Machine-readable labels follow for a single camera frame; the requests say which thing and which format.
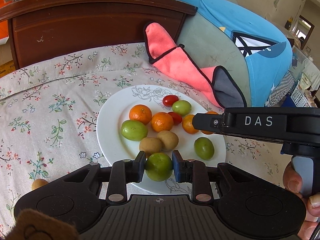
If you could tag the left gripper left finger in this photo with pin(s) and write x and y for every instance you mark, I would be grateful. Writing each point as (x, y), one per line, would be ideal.
(124, 172)

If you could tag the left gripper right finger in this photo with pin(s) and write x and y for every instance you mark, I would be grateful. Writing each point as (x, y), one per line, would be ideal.
(195, 173)

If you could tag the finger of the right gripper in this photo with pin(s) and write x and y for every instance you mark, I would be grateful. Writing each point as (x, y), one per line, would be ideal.
(200, 119)

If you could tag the green fruit top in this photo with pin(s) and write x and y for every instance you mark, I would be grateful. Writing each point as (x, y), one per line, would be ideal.
(204, 148)

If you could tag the green fruit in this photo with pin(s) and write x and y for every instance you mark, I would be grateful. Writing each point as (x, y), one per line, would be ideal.
(159, 167)
(133, 130)
(204, 148)

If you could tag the green fruit oval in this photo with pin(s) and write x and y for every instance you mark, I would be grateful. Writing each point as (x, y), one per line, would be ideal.
(181, 107)

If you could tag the red cherry tomato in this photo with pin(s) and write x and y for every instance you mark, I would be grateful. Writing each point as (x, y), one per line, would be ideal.
(177, 119)
(169, 100)

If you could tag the brown longan with stem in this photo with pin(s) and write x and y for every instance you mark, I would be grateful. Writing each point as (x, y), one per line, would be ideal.
(150, 145)

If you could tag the lone orange tangerine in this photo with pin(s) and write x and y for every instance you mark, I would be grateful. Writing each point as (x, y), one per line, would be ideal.
(140, 113)

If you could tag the pink grey cloth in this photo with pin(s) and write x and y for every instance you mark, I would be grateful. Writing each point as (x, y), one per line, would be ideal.
(171, 59)

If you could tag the blue green plush cushion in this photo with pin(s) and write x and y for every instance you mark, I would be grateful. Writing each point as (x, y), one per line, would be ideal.
(255, 53)

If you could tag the brown plush toy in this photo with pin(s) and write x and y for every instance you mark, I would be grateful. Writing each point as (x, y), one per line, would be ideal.
(32, 224)

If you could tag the cardboard box yellow label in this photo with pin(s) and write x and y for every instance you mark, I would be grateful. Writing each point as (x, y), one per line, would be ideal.
(7, 68)

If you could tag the dark wooden cabinet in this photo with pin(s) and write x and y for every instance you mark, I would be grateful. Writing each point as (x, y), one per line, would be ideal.
(43, 29)

